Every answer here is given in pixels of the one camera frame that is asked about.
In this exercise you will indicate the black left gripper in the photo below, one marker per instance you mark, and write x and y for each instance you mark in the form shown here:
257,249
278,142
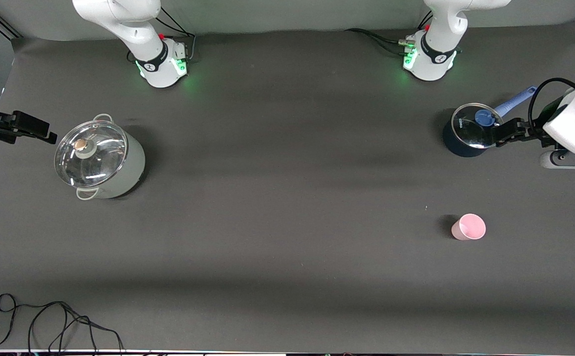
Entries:
536,131

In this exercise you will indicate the pink plastic cup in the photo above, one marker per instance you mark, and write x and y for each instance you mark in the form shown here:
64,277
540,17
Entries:
469,227

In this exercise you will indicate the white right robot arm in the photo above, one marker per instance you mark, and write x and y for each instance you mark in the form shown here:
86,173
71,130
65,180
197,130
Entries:
134,29

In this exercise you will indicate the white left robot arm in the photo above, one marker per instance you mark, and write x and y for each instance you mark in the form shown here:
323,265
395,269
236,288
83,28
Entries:
446,29

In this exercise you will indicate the glass lid with blue knob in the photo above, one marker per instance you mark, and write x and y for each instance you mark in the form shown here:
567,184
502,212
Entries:
470,131

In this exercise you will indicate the dark blue saucepan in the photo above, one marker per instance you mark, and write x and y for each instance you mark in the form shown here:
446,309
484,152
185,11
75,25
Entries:
458,148

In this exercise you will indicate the glass lid with beige knob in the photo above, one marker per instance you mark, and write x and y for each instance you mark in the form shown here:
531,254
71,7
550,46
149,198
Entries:
99,158

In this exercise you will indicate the dark grey table cloth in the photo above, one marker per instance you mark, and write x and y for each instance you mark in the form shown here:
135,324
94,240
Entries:
287,222

